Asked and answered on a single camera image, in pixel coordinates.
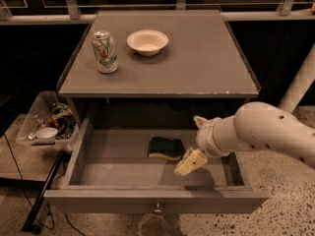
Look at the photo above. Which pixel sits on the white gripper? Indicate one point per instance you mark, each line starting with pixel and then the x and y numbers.
pixel 206 138

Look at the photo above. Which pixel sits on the green and yellow sponge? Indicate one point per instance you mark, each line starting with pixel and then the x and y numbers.
pixel 168 149

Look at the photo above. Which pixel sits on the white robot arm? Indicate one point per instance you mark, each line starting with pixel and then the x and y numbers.
pixel 257 125

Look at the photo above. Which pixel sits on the open grey top drawer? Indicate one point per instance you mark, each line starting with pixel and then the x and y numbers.
pixel 110 172

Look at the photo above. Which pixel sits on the metal drawer knob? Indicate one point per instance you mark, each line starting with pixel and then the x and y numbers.
pixel 157 209

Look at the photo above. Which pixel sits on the grey cabinet counter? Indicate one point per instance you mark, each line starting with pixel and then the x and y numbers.
pixel 201 60

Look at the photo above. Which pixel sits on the white bowl on counter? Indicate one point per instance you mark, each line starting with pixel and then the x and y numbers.
pixel 147 42

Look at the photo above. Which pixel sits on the soda can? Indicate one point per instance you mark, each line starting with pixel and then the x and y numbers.
pixel 104 51

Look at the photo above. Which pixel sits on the colourful snack bags in bin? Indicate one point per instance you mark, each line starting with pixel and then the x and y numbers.
pixel 63 120

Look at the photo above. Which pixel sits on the black metal bar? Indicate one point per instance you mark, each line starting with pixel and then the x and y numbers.
pixel 28 225

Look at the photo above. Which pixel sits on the clear plastic bin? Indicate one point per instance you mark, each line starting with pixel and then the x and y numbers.
pixel 39 115

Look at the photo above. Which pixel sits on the small white bowl in bin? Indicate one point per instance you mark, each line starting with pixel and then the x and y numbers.
pixel 46 133

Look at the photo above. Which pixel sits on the low side shelf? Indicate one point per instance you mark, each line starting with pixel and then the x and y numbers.
pixel 21 167

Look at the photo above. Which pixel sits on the metal window railing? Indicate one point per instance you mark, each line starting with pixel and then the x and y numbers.
pixel 48 12

